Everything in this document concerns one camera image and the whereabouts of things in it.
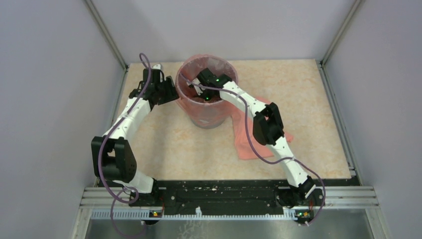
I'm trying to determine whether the translucent red trash bag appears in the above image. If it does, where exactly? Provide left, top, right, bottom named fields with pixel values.
left=175, top=54, right=238, bottom=121

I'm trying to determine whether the grey plastic trash bin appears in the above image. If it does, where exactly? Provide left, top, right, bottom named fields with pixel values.
left=190, top=119, right=225, bottom=129

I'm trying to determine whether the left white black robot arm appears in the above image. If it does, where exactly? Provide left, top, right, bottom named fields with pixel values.
left=91, top=64, right=179, bottom=206

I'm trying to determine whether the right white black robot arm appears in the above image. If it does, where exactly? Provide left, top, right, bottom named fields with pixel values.
left=190, top=68, right=316, bottom=205

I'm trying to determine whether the flat pink trash bag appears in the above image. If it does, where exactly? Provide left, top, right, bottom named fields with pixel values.
left=231, top=102, right=274, bottom=160

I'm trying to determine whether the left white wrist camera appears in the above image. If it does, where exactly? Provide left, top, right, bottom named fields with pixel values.
left=152, top=64, right=163, bottom=71

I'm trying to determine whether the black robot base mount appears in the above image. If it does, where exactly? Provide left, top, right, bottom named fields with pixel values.
left=99, top=176, right=360, bottom=217

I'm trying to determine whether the white toothed cable rail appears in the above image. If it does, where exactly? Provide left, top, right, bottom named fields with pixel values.
left=90, top=207, right=317, bottom=221

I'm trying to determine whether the aluminium frame rail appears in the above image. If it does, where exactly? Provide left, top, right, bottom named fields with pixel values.
left=79, top=186, right=380, bottom=209

